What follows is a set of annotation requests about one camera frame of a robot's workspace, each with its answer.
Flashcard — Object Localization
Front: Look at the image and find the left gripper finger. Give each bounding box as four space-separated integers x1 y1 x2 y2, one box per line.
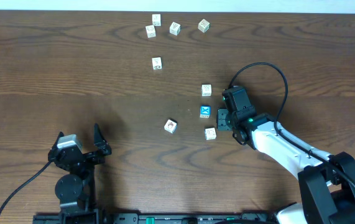
51 131 64 152
94 123 112 156

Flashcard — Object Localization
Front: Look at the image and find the blue X wooden block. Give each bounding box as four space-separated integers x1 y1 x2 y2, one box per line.
200 105 211 118

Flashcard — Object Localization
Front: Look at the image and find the wooden block mid table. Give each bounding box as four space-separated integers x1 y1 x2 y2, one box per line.
201 84 212 96

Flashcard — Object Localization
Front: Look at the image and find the blue-sided smiley wooden block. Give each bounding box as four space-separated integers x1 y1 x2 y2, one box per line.
205 128 217 141

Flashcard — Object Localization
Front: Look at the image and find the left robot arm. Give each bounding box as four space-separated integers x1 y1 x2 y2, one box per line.
48 124 112 223

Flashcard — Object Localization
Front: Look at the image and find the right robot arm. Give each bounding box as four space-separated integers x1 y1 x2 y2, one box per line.
217 86 355 223

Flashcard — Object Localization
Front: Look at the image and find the red picture wooden block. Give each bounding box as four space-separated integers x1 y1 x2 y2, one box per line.
164 119 177 134

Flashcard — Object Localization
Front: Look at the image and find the green-print wooden block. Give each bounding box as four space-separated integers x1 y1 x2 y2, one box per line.
198 19 210 33

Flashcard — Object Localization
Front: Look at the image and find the wooden block soccer ball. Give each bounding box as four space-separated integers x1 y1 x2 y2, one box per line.
152 57 162 70

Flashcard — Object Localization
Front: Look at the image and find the wooden block numeral three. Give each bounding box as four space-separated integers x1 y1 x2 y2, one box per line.
169 22 181 35

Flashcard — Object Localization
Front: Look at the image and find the red-sided wooden block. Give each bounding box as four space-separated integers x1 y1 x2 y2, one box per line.
145 25 156 38

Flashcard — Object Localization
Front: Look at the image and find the top wooden block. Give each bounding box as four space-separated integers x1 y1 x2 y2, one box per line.
152 14 162 27

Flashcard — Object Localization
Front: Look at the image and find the left black cable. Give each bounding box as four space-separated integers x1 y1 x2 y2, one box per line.
0 160 53 224

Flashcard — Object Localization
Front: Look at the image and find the black cable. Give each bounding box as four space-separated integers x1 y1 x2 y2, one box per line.
0 160 53 224
228 62 355 215

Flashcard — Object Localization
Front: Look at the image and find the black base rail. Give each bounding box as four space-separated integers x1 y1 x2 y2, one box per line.
32 213 277 224

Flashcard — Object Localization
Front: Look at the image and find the right black cable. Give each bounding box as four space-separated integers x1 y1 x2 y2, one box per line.
228 62 355 215

